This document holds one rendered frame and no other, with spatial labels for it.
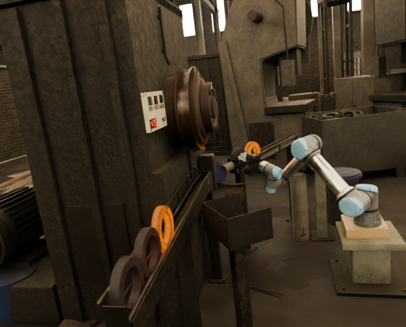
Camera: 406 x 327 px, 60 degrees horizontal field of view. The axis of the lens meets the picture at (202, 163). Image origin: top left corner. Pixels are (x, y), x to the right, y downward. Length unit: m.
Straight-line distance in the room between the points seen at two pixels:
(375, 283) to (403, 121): 2.39
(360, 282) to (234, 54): 3.29
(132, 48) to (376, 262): 1.73
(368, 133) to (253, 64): 1.62
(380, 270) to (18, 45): 2.21
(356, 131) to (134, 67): 2.96
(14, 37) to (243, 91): 3.33
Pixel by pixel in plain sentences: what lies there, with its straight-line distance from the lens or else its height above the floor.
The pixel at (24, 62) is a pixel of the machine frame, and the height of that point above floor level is 1.43.
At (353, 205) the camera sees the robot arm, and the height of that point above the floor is 0.53.
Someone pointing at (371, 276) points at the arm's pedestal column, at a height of 0.07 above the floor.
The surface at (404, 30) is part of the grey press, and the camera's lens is 5.18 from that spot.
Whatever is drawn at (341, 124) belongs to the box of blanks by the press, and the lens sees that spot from 4.03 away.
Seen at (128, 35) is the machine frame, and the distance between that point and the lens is 1.62.
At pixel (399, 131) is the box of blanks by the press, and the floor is 0.52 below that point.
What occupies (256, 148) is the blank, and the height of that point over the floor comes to 0.74.
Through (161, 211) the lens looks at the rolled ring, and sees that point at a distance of 1.37.
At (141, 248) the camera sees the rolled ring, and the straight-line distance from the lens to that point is 1.20.
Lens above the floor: 1.24
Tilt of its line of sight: 12 degrees down
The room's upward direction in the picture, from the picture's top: 7 degrees counter-clockwise
